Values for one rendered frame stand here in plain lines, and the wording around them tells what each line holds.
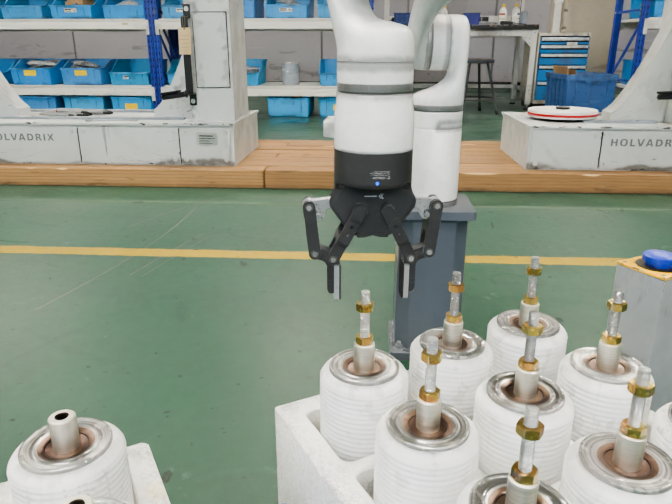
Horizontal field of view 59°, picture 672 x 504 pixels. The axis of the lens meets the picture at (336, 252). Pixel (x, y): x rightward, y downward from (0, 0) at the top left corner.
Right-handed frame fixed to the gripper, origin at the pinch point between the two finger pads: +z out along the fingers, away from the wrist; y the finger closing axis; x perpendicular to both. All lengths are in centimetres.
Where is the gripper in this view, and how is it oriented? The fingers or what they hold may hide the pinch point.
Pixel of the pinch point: (370, 284)
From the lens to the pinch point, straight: 61.7
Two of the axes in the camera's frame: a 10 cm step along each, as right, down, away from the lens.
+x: -0.6, -3.4, 9.4
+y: 10.0, -0.2, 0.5
